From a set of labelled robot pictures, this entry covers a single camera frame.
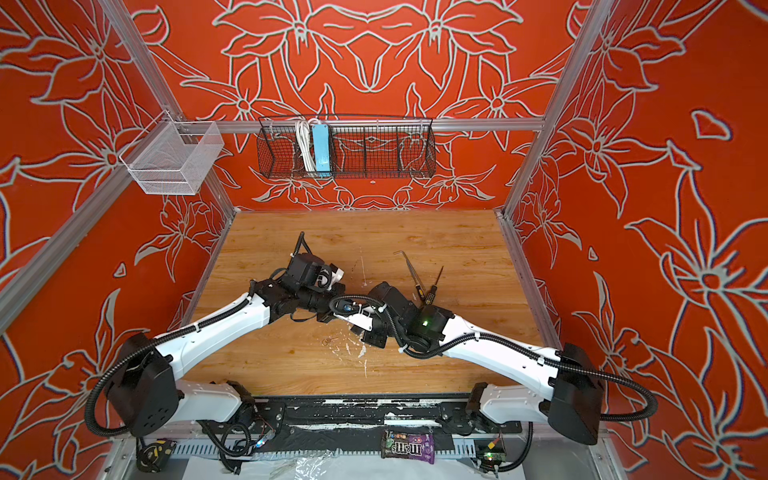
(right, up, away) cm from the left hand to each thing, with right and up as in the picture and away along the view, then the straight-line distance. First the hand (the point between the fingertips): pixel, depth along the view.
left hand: (362, 307), depth 75 cm
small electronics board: (+31, -34, -7) cm, 46 cm away
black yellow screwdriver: (+22, +1, +21) cm, 30 cm away
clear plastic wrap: (-12, -35, -8) cm, 37 cm away
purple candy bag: (+11, -31, -7) cm, 34 cm away
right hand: (-2, -2, -2) cm, 4 cm away
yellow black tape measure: (-47, -32, -9) cm, 57 cm away
